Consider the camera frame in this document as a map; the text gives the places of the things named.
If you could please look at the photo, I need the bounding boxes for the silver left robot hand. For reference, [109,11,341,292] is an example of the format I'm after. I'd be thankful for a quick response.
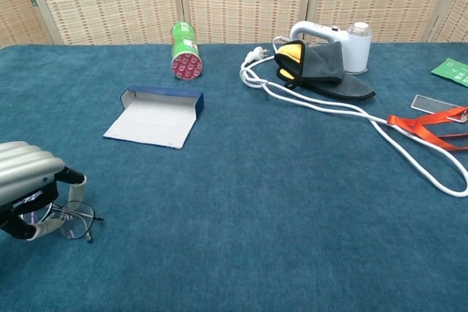
[0,140,88,243]

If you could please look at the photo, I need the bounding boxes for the thin metal-framed eyeglasses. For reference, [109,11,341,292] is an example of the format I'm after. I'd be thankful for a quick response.
[20,200,105,244]

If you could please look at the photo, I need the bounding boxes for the blue glasses case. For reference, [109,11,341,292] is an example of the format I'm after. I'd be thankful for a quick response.
[102,85,205,151]

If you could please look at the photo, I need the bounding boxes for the bamboo folding screen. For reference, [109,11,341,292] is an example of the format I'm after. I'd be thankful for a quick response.
[0,0,468,49]

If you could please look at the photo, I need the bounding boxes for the green chip can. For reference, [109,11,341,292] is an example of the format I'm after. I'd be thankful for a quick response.
[170,21,204,80]

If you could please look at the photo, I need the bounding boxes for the grey and yellow mitt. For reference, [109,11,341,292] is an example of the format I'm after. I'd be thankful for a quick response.
[273,39,377,100]

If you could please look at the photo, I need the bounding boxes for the white handheld garment steamer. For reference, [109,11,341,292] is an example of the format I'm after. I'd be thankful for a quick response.
[290,20,373,75]

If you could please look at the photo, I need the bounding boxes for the clear badge holder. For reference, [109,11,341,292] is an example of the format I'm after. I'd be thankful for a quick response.
[409,94,468,123]

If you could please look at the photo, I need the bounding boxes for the green sachet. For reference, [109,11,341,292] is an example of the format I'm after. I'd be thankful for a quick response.
[430,57,468,88]

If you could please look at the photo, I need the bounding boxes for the white power cable with plug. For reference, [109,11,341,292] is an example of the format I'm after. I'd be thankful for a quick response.
[240,36,468,198]

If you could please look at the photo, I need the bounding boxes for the orange lanyard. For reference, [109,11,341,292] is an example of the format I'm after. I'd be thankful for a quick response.
[386,106,468,151]

